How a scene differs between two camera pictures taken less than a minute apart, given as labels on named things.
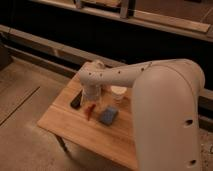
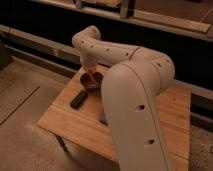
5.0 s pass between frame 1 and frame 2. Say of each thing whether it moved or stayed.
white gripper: moved
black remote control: stayed
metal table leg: stayed
